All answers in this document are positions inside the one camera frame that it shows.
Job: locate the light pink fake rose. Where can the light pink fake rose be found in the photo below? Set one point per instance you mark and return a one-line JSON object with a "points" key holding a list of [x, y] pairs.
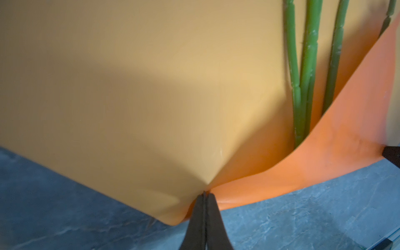
{"points": [[388, 16]]}

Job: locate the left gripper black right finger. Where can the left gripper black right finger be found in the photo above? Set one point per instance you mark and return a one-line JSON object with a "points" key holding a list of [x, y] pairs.
{"points": [[216, 235]]}

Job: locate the cream fake rose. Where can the cream fake rose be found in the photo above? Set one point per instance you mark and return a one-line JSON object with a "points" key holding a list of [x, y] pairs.
{"points": [[309, 58]]}

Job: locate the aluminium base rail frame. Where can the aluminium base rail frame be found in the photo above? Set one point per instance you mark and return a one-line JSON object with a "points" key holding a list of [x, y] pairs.
{"points": [[389, 242]]}

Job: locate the dark pink fake rose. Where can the dark pink fake rose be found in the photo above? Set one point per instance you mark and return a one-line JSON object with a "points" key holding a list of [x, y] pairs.
{"points": [[335, 54]]}

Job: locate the orange wrapping paper sheet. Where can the orange wrapping paper sheet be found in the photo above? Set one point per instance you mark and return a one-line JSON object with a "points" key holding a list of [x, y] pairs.
{"points": [[153, 102]]}

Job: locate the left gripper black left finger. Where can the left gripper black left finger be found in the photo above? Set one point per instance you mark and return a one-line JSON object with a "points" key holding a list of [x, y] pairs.
{"points": [[195, 237]]}

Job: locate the white fake rose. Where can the white fake rose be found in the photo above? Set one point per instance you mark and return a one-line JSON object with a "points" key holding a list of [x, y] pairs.
{"points": [[290, 35]]}

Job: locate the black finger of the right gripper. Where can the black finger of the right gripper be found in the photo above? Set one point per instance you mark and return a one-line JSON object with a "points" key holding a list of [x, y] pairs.
{"points": [[392, 154]]}

